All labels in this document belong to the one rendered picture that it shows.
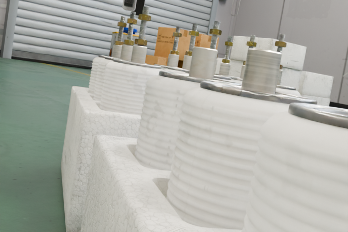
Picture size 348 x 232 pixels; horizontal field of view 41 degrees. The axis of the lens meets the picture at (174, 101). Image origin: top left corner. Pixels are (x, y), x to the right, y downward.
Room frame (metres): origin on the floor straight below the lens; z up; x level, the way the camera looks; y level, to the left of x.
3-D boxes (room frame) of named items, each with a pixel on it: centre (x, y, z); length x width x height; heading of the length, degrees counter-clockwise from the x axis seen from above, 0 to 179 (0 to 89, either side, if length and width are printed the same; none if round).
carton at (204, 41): (4.95, -0.18, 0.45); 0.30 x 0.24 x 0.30; 36
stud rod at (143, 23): (0.72, 0.07, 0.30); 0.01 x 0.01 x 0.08
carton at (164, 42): (4.71, 0.09, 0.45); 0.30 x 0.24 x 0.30; 40
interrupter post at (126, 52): (0.83, 0.10, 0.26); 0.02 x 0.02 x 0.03
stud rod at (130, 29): (0.83, 0.10, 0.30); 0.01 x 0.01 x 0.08
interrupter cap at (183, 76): (0.42, -0.02, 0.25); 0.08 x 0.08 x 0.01
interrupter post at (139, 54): (0.72, 0.07, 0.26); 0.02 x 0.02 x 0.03
